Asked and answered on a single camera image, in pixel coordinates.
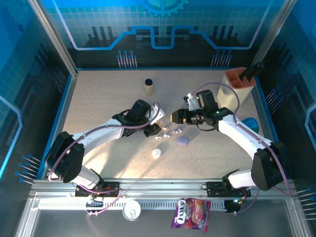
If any black knife handle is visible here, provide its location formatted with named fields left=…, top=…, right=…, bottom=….
left=240, top=61, right=265, bottom=81

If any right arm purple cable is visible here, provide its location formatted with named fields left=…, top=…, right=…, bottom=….
left=194, top=82, right=294, bottom=215

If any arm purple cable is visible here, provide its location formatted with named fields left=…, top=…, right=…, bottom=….
left=47, top=101, right=161, bottom=218
left=194, top=82, right=294, bottom=215

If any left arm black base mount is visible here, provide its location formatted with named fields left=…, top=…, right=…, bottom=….
left=75, top=181, right=122, bottom=198

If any white slotted cable duct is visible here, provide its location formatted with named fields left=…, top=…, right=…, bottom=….
left=38, top=199, right=227, bottom=211

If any aluminium frame post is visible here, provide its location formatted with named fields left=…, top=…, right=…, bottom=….
left=27, top=0, right=80, bottom=76
left=251, top=0, right=299, bottom=72

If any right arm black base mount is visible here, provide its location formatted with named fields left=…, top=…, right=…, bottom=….
left=206, top=181, right=252, bottom=198

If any white round tin lid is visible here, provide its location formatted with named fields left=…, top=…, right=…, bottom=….
left=122, top=199, right=142, bottom=222

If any purple candy bag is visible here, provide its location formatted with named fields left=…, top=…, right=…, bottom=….
left=171, top=197, right=212, bottom=233

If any beige bottle black cap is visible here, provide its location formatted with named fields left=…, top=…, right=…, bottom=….
left=144, top=78, right=155, bottom=96

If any beige knife block orange top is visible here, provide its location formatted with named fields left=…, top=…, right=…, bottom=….
left=216, top=67, right=257, bottom=112

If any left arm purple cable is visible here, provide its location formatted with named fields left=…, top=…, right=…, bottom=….
left=47, top=101, right=161, bottom=218

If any aluminium table rail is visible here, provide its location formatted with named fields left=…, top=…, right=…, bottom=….
left=29, top=177, right=297, bottom=199

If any blue topped plastic cup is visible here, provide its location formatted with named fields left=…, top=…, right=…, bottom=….
left=241, top=118, right=260, bottom=134

